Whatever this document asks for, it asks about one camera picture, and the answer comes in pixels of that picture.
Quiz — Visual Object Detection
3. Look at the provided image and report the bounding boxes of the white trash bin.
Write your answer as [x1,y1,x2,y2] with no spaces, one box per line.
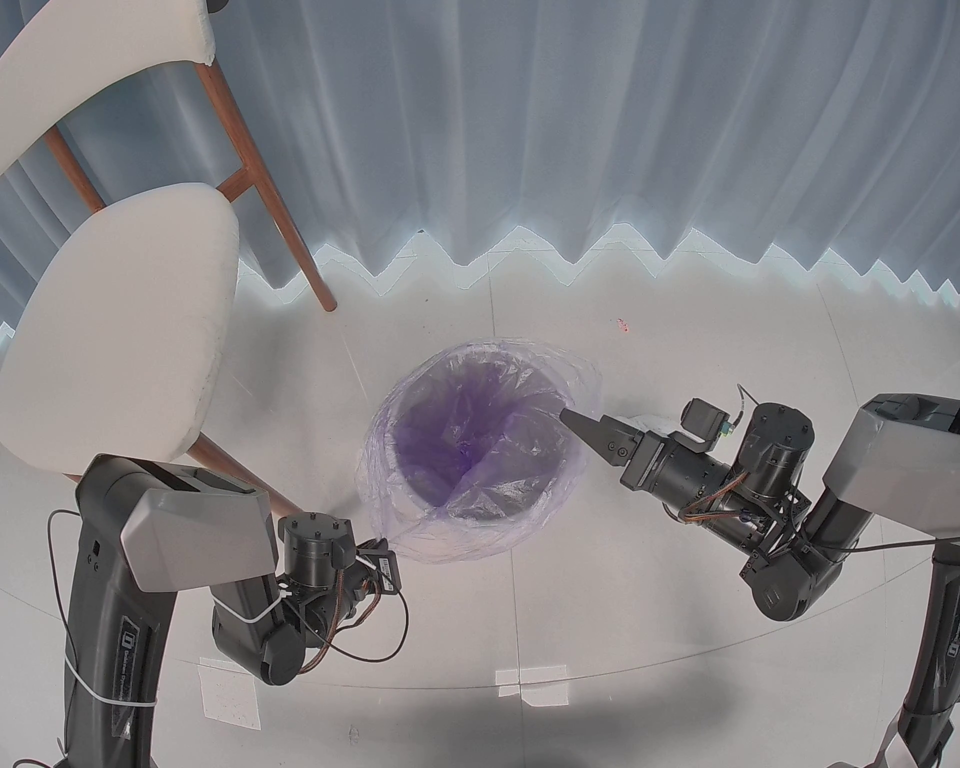
[384,343,580,560]

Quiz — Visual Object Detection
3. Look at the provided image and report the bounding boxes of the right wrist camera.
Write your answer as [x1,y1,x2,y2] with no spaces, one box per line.
[678,397,732,453]

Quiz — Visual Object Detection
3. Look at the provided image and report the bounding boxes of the pale blue curtain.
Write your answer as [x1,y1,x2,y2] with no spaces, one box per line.
[0,0,960,310]

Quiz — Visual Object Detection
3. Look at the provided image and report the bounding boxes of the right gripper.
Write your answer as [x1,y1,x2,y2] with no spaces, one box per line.
[561,408,740,513]

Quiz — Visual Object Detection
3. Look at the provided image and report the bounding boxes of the purple plastic bag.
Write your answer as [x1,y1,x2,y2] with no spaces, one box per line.
[354,333,603,564]

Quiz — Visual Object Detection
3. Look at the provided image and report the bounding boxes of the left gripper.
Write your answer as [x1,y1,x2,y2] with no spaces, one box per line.
[341,540,402,601]

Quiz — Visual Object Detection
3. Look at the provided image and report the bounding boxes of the white wooden-legged chair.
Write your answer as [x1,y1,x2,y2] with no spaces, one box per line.
[0,0,337,519]

